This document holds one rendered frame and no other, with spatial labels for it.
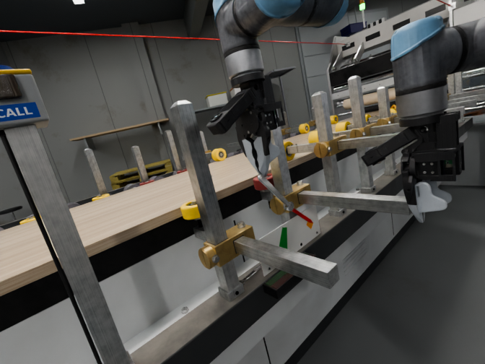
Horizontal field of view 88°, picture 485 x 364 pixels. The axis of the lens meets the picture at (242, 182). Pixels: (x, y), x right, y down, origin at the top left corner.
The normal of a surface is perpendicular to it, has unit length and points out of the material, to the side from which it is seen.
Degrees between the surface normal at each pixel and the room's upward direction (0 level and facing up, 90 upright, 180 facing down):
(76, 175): 90
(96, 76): 90
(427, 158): 90
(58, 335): 90
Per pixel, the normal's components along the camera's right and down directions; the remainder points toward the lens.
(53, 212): 0.63, 0.02
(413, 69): -0.64, 0.31
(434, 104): -0.05, 0.23
